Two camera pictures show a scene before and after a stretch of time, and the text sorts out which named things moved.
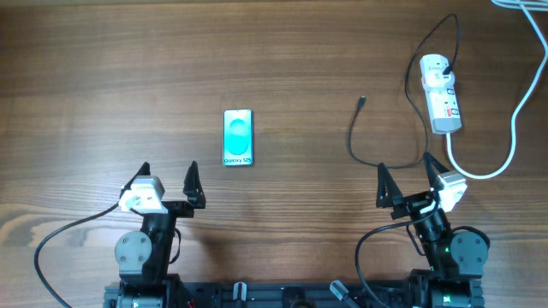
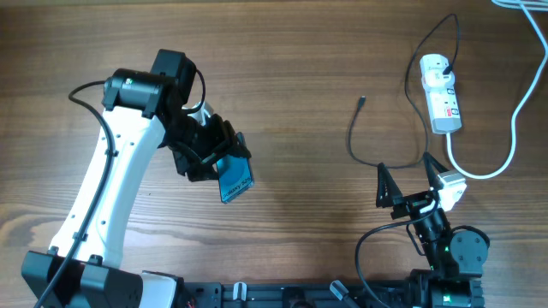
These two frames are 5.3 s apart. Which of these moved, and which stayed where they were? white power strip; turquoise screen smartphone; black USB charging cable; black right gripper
Moved: turquoise screen smartphone
Stayed: black right gripper; white power strip; black USB charging cable
